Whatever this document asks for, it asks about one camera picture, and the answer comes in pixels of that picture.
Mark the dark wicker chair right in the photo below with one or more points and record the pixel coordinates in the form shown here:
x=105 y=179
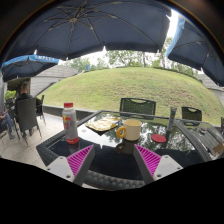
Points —
x=191 y=113

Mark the red round coaster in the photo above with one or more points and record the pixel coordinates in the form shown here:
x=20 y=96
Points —
x=158 y=138

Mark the dark blue parasol on right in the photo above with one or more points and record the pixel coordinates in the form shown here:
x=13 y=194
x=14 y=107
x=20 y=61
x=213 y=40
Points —
x=190 y=47

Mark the large dark blue parasol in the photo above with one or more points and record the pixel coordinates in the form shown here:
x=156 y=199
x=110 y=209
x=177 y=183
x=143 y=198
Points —
x=67 y=29

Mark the parasol pole on table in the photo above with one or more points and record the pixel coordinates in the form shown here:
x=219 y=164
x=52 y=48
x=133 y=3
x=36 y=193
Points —
x=171 y=118

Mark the seated person in dark shirt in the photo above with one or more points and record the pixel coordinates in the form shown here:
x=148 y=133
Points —
x=24 y=92

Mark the blue parasol on left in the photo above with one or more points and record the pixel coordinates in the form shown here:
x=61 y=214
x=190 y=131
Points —
x=26 y=66

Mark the seated person at left edge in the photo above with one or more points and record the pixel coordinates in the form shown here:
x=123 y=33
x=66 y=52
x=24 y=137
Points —
x=5 y=121

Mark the pink ribbed gripper right finger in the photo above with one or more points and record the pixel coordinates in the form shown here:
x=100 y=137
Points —
x=153 y=166

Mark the white bottle with red cap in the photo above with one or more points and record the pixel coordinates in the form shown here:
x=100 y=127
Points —
x=70 y=123

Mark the dark wicker chair behind table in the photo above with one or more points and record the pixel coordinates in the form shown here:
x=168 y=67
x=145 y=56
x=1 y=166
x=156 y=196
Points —
x=138 y=105

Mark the pink ribbed gripper left finger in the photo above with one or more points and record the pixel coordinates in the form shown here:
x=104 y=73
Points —
x=74 y=167

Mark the cream mug with yellow handle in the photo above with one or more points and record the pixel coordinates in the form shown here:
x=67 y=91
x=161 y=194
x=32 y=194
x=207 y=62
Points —
x=130 y=130

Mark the dark wicker chair on left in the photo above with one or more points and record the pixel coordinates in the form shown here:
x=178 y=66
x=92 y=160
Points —
x=27 y=115

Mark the black glass-top wicker table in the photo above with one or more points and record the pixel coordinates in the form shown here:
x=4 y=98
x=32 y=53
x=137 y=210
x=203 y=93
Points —
x=114 y=166

